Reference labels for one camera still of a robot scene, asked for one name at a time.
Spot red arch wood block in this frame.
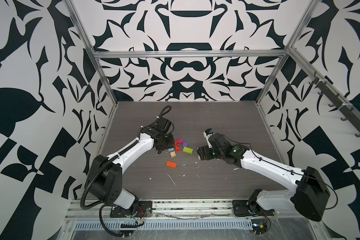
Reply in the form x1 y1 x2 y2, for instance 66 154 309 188
175 141 181 152

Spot green wood block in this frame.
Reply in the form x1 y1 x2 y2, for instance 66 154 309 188
183 147 194 154

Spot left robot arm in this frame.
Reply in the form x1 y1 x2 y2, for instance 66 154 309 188
80 117 175 213

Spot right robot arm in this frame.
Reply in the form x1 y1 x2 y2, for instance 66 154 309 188
197 129 332 222

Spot orange wood block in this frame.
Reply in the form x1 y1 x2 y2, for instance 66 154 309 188
166 161 178 169

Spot green circuit board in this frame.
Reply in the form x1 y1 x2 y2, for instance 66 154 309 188
251 219 270 235

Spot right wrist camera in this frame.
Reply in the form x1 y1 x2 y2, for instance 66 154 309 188
204 129 214 141

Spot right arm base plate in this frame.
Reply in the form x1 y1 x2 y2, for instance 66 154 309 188
232 200 275 217

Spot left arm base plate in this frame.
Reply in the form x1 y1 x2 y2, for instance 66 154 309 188
110 201 153 218

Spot white slotted cable duct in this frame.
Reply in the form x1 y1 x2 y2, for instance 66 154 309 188
73 218 254 231

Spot aluminium front rail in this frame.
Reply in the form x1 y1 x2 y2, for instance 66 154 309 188
64 197 320 221

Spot black corrugated cable conduit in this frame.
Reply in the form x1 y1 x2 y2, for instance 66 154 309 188
79 105 172 238

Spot aluminium frame crossbar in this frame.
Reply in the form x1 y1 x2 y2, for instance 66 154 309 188
93 50 286 59

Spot wall hook rack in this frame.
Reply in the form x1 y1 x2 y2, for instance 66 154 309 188
309 72 360 138

